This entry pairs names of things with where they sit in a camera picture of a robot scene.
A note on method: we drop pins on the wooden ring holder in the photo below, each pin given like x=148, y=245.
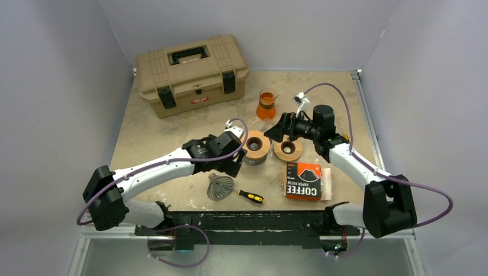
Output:
x=257, y=143
x=288, y=151

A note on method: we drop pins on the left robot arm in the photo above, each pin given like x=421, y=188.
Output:
x=110, y=195

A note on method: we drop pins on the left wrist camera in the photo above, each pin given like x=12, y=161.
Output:
x=236, y=130

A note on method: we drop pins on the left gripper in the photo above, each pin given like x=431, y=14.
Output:
x=231, y=167

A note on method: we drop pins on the smoky glass dripper cone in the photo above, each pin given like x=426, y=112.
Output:
x=220, y=187

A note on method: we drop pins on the smoky glass carafe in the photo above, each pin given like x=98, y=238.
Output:
x=254, y=159

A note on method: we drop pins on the yellow black screwdriver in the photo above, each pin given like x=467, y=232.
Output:
x=253, y=197

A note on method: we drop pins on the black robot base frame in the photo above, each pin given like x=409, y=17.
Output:
x=305, y=228

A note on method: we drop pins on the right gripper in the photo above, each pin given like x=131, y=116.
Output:
x=286, y=125

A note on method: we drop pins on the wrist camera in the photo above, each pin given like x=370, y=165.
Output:
x=302, y=102
x=236, y=130

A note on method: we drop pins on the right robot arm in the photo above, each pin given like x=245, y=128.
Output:
x=388, y=204

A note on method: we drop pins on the orange glass carafe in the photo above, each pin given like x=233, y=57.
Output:
x=266, y=104

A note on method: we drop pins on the tan plastic toolbox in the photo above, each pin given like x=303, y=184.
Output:
x=178, y=79

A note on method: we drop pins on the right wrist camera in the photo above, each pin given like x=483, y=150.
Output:
x=302, y=102

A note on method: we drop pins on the coffee paper filter box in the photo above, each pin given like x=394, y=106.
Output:
x=306, y=182

